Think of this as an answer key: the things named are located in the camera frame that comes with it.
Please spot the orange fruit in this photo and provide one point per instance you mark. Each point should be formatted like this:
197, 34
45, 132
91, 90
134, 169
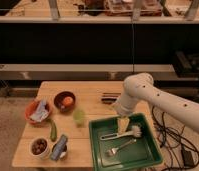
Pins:
68, 101

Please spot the metal shelf rack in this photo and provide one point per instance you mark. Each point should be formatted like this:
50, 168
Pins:
96, 39

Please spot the orange plastic bowl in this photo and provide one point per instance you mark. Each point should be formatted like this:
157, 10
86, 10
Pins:
31, 108

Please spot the white cup with nuts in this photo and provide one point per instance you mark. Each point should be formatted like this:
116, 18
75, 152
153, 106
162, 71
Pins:
39, 148

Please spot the black box on shelf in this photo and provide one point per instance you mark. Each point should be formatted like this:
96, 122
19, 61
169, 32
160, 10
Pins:
186, 65

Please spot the black power adapter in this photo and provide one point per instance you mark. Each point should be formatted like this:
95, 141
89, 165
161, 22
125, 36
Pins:
187, 158

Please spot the dark brown bowl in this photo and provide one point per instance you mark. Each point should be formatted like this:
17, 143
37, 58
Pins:
59, 98

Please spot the green cucumber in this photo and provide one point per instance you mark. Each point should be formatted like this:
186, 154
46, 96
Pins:
53, 132

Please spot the light green plastic cup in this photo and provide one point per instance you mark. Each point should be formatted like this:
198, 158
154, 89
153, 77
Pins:
79, 117

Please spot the crumpled white wrapper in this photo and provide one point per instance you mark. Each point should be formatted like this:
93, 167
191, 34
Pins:
41, 112

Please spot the green plastic tray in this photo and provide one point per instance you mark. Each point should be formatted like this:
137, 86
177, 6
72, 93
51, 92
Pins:
126, 153

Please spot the silver fork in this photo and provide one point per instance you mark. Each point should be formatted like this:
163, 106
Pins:
113, 151

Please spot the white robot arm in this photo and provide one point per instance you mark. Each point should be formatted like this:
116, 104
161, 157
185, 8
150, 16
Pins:
141, 87

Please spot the white dish brush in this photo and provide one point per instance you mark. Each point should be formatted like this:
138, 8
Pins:
135, 132

